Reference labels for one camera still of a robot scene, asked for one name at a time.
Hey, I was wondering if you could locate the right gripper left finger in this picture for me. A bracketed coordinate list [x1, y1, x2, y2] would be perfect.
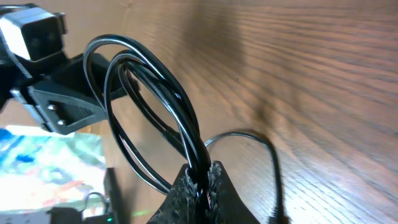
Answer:
[147, 164, 197, 224]

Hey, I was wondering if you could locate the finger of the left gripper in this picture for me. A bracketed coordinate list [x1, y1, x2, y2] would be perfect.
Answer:
[11, 86, 106, 135]
[49, 52, 141, 103]

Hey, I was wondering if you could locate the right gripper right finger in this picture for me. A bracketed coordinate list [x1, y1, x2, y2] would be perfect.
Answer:
[206, 161, 259, 224]

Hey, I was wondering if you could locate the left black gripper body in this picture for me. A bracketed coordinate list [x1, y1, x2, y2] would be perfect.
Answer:
[0, 52, 69, 106]

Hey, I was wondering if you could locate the black usb cable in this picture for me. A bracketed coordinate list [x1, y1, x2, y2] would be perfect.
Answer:
[82, 34, 285, 224]

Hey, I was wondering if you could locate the colourful patterned floor mat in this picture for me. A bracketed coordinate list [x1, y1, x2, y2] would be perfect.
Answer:
[1, 126, 106, 217]

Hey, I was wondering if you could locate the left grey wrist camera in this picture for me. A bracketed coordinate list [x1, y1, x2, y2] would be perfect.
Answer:
[1, 7, 63, 62]

